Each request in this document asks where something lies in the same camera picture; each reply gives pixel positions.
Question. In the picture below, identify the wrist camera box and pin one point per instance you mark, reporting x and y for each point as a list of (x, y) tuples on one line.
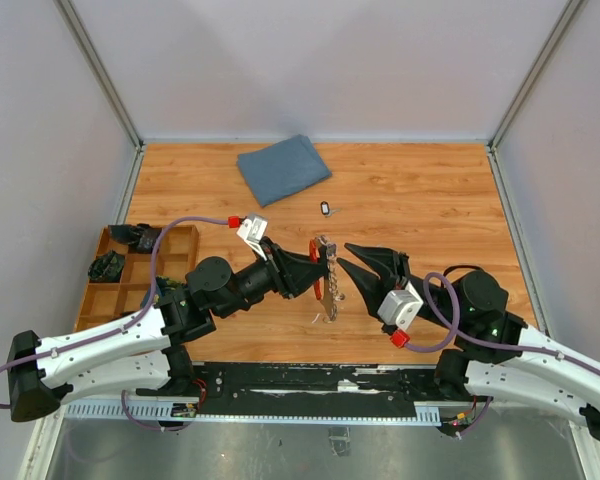
[(400, 307), (252, 230)]

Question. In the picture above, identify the dark floral sock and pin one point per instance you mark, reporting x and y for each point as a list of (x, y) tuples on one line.
[(163, 286)]

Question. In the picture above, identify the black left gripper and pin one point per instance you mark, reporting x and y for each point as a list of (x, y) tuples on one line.
[(291, 272)]

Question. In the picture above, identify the wooden compartment tray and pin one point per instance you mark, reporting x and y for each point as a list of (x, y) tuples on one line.
[(103, 302)]

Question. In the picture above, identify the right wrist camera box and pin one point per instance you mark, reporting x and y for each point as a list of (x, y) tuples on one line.
[(400, 307)]

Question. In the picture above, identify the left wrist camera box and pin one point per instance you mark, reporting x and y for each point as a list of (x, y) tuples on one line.
[(252, 230)]

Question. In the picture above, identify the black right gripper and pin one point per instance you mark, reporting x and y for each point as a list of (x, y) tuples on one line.
[(379, 260)]

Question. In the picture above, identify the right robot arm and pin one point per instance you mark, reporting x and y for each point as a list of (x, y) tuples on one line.
[(484, 349)]

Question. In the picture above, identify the blue tagged key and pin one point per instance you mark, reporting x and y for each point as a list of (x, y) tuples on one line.
[(331, 251)]

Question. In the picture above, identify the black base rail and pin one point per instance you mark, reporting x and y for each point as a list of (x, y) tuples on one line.
[(311, 390)]

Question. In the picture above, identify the dark patterned sock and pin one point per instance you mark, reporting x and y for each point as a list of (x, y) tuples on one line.
[(140, 238)]

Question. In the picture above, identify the red-handled metal key organizer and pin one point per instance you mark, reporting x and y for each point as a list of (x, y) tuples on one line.
[(332, 295)]

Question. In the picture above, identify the green patterned sock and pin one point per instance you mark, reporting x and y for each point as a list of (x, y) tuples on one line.
[(107, 268)]

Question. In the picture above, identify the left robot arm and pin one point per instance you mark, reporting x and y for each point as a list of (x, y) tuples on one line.
[(146, 349)]

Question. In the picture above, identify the black tagged key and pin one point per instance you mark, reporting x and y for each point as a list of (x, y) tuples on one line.
[(327, 211)]

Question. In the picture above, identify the folded blue cloth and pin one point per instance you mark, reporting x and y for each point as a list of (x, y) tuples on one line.
[(282, 169)]

